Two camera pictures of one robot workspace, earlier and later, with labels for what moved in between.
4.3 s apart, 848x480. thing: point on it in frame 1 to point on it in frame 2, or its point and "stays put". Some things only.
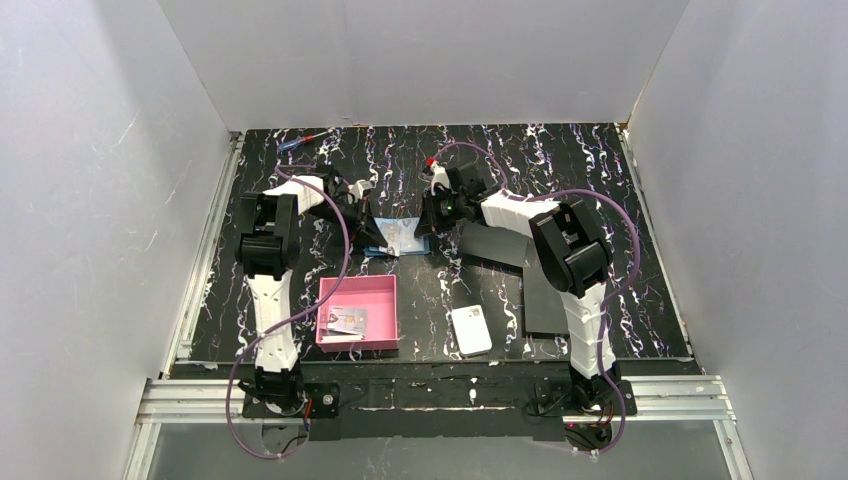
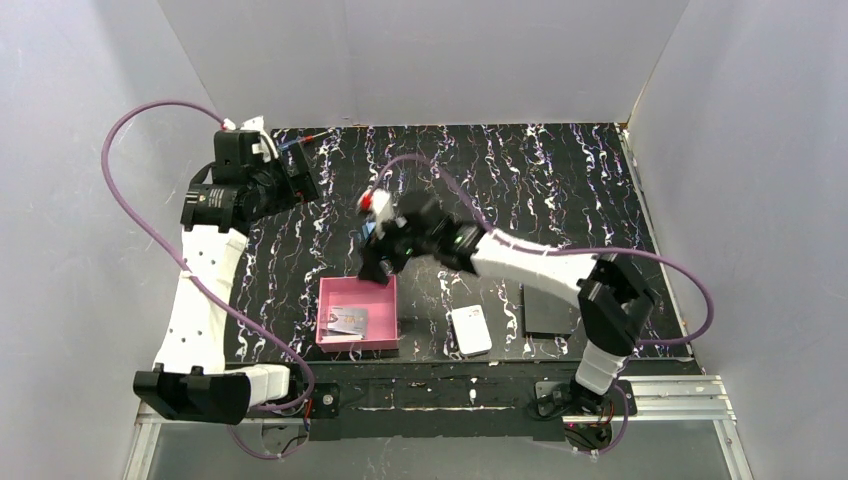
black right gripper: (432, 216) to (383, 252)
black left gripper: (361, 216) to (299, 176)
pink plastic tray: (378, 295) stays put
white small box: (471, 329) stays put
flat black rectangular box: (543, 306) stays put
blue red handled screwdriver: (292, 143) stays put
